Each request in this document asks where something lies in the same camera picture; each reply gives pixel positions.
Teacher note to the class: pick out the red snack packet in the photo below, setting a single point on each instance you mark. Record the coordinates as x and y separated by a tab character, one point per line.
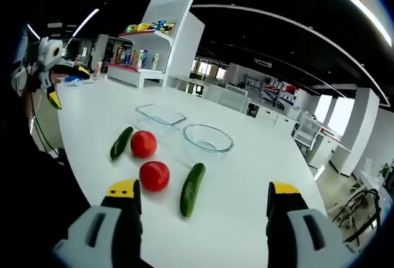
118	54

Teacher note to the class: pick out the rectangular glass storage container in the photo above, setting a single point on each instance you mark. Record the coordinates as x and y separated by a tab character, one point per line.
160	117

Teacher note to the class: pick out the ceiling air conditioner unit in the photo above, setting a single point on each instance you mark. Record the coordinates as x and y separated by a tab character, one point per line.
263	63

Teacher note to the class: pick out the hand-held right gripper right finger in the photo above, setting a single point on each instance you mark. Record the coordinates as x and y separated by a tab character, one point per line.
292	234

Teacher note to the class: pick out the yellow black snack packet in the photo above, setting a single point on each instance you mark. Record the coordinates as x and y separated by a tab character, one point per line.
169	27

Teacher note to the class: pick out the white mesh partition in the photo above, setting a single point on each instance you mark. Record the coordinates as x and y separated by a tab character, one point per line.
226	94

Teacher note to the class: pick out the white low cabinet row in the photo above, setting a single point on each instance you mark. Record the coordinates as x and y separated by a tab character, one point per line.
274	114

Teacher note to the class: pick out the ceiling strip light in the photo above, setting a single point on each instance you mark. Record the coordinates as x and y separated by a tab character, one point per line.
86	21

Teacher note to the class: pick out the black frame chair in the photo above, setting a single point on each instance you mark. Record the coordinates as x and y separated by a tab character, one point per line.
360	211

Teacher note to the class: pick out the green cucumber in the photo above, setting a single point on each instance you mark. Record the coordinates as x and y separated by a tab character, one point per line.
121	143
192	189

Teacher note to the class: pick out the round glass bowl storage container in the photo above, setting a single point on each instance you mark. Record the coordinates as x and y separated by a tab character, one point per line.
206	148

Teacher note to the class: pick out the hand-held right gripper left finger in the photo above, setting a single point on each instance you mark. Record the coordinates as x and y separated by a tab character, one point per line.
104	234

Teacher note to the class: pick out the white pillar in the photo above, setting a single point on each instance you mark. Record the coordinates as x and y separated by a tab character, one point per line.
360	132

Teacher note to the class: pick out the white display shelf unit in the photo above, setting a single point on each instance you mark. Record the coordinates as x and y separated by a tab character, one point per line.
181	34

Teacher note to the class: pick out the white table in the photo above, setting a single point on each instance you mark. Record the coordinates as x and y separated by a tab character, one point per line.
246	172

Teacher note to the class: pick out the red tomato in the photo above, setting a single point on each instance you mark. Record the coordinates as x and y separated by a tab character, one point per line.
143	143
154	176

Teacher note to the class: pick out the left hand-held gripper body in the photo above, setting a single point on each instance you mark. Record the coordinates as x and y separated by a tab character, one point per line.
47	55

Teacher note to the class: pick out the flag wall poster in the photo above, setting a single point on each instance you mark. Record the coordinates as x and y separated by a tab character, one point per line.
275	91

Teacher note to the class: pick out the blue white bag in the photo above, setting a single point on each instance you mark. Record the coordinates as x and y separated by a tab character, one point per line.
72	80

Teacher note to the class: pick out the orange drink bottle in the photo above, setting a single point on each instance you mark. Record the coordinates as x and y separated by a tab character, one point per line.
99	68

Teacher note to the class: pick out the blue tall snack packet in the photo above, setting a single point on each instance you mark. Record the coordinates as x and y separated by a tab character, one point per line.
126	56

